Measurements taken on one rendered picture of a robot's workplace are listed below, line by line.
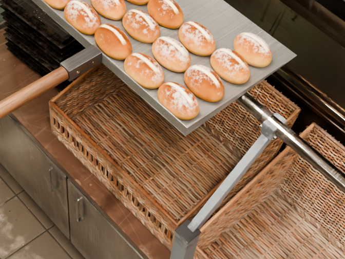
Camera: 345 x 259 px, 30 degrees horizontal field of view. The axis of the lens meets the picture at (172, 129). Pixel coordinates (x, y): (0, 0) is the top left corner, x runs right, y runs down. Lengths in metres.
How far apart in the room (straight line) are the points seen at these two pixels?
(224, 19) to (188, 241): 0.52
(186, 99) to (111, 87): 0.82
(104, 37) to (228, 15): 0.32
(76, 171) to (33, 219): 0.63
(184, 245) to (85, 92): 0.74
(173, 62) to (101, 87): 0.71
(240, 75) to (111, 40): 0.28
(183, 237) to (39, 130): 0.78
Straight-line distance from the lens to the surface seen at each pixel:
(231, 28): 1.53
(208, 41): 1.42
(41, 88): 1.33
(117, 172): 1.80
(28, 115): 2.09
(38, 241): 2.50
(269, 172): 1.79
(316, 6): 1.66
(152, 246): 1.83
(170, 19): 1.48
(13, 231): 2.53
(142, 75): 1.34
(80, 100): 2.02
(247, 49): 1.43
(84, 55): 1.38
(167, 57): 1.38
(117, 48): 1.39
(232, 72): 1.38
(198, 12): 1.55
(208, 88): 1.33
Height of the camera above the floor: 2.21
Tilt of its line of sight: 52 degrees down
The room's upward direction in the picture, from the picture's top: 9 degrees clockwise
